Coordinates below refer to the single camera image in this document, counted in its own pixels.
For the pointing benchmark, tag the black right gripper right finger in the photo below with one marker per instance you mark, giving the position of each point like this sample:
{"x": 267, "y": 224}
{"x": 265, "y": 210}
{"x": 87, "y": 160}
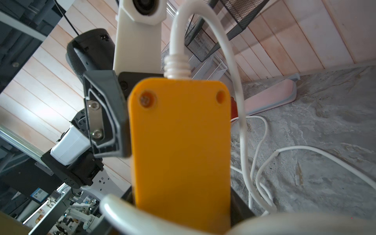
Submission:
{"x": 239, "y": 209}

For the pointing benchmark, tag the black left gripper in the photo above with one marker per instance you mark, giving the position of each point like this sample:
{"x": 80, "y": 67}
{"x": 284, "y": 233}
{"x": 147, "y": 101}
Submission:
{"x": 106, "y": 110}

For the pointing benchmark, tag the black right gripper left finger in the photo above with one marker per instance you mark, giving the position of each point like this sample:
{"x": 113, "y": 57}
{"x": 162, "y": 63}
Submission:
{"x": 128, "y": 196}

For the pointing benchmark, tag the orange power strip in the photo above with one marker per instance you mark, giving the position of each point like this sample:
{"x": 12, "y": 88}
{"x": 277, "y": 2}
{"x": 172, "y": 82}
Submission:
{"x": 180, "y": 134}

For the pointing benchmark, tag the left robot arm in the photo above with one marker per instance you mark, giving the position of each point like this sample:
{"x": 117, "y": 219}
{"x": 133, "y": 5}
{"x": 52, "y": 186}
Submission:
{"x": 72, "y": 158}

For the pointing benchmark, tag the red metal pencil bucket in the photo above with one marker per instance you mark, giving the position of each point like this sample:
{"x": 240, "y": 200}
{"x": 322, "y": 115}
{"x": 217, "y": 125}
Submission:
{"x": 234, "y": 110}

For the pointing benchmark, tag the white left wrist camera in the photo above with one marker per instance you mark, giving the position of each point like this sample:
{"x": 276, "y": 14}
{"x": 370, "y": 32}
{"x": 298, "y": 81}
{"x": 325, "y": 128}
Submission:
{"x": 139, "y": 36}

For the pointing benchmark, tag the white wire mesh shelf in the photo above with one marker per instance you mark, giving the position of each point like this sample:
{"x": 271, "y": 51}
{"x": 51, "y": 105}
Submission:
{"x": 207, "y": 70}

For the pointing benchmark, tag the black mesh wall basket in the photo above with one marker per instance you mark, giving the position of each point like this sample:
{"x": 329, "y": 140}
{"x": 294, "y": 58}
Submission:
{"x": 235, "y": 16}

